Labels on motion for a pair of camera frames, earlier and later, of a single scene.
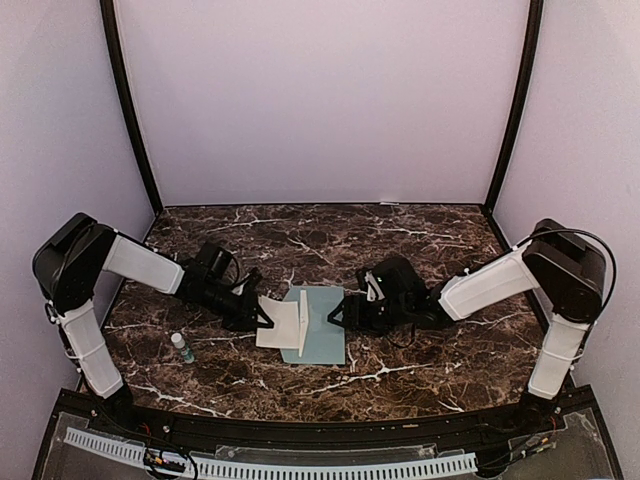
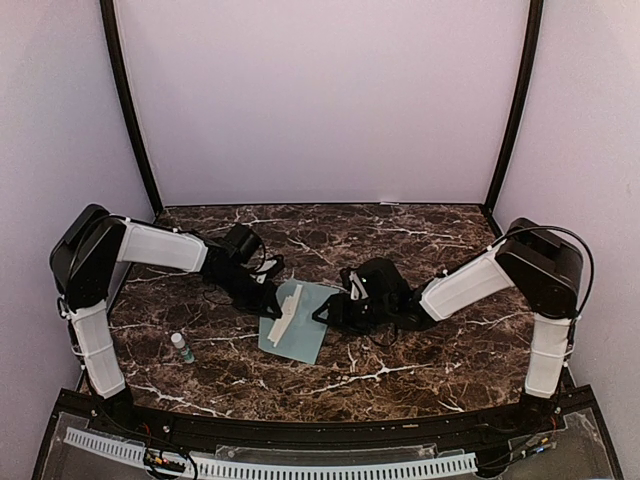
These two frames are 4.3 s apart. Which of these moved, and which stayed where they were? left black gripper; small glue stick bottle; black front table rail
Moved: left black gripper
Stayed: black front table rail; small glue stick bottle
